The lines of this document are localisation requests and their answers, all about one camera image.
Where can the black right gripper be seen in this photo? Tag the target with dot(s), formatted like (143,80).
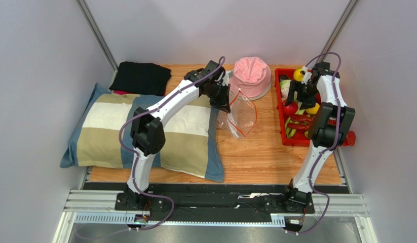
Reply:
(303,89)

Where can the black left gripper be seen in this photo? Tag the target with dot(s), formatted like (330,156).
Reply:
(223,103)

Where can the red pomegranate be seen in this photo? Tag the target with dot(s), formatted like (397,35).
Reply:
(290,109)

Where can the clear orange-zip bag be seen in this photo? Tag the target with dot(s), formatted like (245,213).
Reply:
(242,118)

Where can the white cauliflower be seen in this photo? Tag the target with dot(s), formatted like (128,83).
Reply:
(284,88)

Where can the yellow lemon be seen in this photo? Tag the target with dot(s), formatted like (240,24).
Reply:
(298,75)

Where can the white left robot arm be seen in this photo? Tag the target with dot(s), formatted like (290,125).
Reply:
(144,135)

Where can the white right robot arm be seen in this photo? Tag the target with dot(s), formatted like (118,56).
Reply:
(328,129)

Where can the small yellow orange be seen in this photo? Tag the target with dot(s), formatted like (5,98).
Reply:
(313,110)

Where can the red lobster toy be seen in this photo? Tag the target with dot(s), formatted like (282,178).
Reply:
(302,123)

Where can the red plastic tray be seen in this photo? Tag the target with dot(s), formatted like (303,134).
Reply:
(299,138)

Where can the pink bucket hat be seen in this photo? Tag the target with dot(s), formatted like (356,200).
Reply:
(251,76)

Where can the checkered pillow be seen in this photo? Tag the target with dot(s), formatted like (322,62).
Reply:
(102,137)

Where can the black folded cloth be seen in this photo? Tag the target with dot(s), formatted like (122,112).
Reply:
(141,78)

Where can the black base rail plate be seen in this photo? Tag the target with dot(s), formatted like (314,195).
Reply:
(216,203)

